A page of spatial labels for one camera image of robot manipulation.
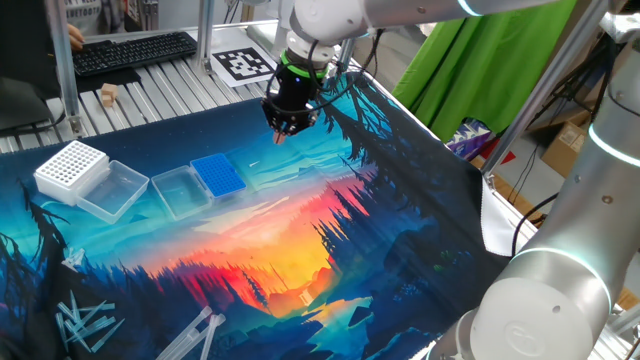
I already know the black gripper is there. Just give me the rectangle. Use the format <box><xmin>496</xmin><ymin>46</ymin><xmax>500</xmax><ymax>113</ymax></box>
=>
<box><xmin>260</xmin><ymin>65</ymin><xmax>327</xmax><ymax>146</ymax></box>

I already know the blue tip box clear lid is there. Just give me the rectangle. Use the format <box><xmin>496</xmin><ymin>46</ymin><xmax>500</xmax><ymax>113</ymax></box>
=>
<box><xmin>150</xmin><ymin>152</ymin><xmax>248</xmax><ymax>222</ymax></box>

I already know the white tip box clear lid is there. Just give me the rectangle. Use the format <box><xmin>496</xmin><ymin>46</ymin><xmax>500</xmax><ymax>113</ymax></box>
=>
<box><xmin>33</xmin><ymin>139</ymin><xmax>151</xmax><ymax>225</ymax></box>

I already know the clear large pipette tip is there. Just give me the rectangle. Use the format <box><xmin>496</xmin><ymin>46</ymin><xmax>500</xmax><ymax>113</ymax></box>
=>
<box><xmin>167</xmin><ymin>313</ymin><xmax>227</xmax><ymax>360</ymax></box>
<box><xmin>155</xmin><ymin>305</ymin><xmax>215</xmax><ymax>360</ymax></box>
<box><xmin>198</xmin><ymin>313</ymin><xmax>227</xmax><ymax>360</ymax></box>

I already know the clear small tips cluster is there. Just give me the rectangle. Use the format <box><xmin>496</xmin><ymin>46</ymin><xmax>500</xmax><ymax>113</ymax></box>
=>
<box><xmin>61</xmin><ymin>247</ymin><xmax>87</xmax><ymax>273</ymax></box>

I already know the person hand at keyboard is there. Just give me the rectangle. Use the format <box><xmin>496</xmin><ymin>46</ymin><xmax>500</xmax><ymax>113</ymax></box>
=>
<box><xmin>67</xmin><ymin>23</ymin><xmax>87</xmax><ymax>54</ymax></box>

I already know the black white marker sheet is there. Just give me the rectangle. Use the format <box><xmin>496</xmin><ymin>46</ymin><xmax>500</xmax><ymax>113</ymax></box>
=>
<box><xmin>209</xmin><ymin>45</ymin><xmax>282</xmax><ymax>89</ymax></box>

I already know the printed sunset forest cloth mat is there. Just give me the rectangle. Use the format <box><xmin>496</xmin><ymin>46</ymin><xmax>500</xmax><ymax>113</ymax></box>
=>
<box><xmin>0</xmin><ymin>69</ymin><xmax>534</xmax><ymax>360</ymax></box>

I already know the black computer keyboard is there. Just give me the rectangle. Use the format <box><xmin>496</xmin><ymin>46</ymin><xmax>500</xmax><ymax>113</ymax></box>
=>
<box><xmin>72</xmin><ymin>31</ymin><xmax>199</xmax><ymax>78</ymax></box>

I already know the purple patterned box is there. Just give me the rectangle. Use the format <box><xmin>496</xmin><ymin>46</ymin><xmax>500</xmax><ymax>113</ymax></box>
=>
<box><xmin>446</xmin><ymin>118</ymin><xmax>496</xmax><ymax>161</ymax></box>

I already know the small wooden block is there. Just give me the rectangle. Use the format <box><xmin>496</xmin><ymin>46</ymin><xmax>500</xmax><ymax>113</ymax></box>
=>
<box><xmin>99</xmin><ymin>82</ymin><xmax>120</xmax><ymax>108</ymax></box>

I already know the green cloth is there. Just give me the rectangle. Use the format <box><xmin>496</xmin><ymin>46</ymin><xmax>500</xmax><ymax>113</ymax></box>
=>
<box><xmin>392</xmin><ymin>0</ymin><xmax>579</xmax><ymax>144</ymax></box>

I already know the black desk pad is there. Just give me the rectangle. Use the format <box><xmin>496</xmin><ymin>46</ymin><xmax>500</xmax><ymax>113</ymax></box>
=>
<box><xmin>74</xmin><ymin>66</ymin><xmax>143</xmax><ymax>95</ymax></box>

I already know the person white printed shirt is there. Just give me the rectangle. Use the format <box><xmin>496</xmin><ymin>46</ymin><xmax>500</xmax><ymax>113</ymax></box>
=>
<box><xmin>64</xmin><ymin>0</ymin><xmax>126</xmax><ymax>36</ymax></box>

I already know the black monitor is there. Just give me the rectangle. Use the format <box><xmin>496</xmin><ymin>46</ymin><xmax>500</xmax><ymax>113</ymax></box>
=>
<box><xmin>0</xmin><ymin>0</ymin><xmax>69</xmax><ymax>132</ymax></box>

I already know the labelled cardboard box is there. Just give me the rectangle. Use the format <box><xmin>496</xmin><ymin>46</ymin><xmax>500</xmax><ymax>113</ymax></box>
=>
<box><xmin>539</xmin><ymin>121</ymin><xmax>591</xmax><ymax>179</ymax></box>

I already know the black tripod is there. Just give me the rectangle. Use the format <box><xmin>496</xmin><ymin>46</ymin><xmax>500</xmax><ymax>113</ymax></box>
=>
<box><xmin>549</xmin><ymin>34</ymin><xmax>621</xmax><ymax>131</ymax></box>

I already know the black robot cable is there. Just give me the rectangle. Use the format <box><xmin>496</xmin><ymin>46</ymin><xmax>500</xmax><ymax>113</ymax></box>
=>
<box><xmin>263</xmin><ymin>27</ymin><xmax>387</xmax><ymax>121</ymax></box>

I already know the white camera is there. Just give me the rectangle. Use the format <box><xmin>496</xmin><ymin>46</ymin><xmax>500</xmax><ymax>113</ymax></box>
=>
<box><xmin>598</xmin><ymin>12</ymin><xmax>640</xmax><ymax>44</ymax></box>

